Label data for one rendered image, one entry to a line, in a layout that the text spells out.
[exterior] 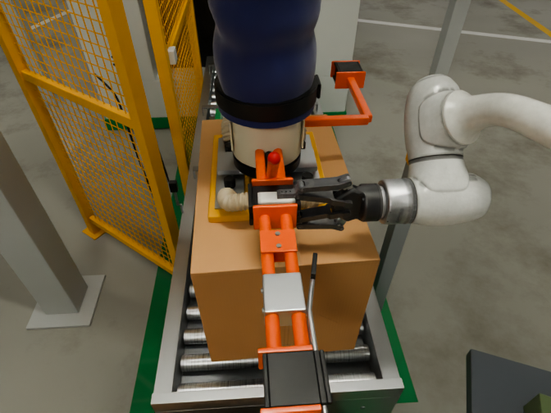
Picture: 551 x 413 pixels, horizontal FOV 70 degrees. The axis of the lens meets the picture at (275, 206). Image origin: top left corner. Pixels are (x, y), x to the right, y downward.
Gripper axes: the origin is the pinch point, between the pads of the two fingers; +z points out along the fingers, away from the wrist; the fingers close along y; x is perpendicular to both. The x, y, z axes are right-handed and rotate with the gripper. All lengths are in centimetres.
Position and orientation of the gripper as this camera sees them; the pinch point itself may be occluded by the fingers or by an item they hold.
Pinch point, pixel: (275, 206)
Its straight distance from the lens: 76.0
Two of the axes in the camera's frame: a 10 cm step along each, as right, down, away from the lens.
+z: -10.0, 0.4, -0.5
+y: 0.0, 7.3, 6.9
